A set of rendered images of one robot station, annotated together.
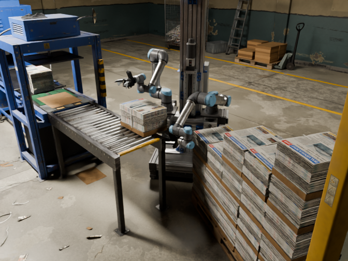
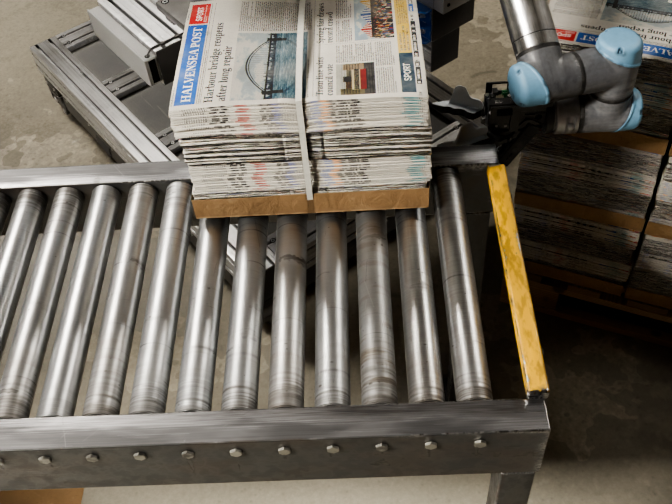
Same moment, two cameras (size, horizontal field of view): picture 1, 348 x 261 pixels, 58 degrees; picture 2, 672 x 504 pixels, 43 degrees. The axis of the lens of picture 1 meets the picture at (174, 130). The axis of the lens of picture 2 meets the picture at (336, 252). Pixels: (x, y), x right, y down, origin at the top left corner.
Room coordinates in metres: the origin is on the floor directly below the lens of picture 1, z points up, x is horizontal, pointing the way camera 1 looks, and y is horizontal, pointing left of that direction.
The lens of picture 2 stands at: (2.02, 1.02, 1.80)
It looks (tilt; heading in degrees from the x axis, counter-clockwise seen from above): 49 degrees down; 316
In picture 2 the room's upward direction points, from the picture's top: 6 degrees counter-clockwise
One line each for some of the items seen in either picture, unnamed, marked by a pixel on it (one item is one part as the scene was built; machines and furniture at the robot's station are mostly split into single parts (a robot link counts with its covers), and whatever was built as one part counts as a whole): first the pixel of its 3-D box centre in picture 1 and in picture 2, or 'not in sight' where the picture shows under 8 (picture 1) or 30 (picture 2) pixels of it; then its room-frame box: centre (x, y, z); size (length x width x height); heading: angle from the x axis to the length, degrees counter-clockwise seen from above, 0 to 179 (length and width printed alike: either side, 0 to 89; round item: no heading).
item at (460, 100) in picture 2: not in sight; (458, 99); (2.71, 0.01, 0.79); 0.09 x 0.03 x 0.06; 16
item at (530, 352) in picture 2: (140, 146); (515, 268); (2.40, 0.29, 0.81); 0.43 x 0.03 x 0.02; 133
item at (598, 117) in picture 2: (187, 143); (606, 109); (2.49, -0.12, 0.79); 0.11 x 0.08 x 0.09; 43
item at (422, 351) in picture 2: (131, 144); (416, 281); (2.51, 0.38, 0.77); 0.47 x 0.05 x 0.05; 133
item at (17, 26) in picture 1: (45, 26); not in sight; (3.64, 1.42, 1.65); 0.60 x 0.45 x 0.20; 133
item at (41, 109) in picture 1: (58, 102); not in sight; (3.64, 1.42, 0.75); 0.70 x 0.65 x 0.10; 43
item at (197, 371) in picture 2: (111, 132); (206, 291); (2.75, 0.60, 0.77); 0.47 x 0.05 x 0.05; 133
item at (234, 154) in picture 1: (254, 150); not in sight; (2.08, -0.60, 0.95); 0.38 x 0.29 x 0.23; 111
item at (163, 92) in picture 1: (165, 95); not in sight; (3.26, 0.09, 0.98); 0.13 x 0.12 x 0.14; 55
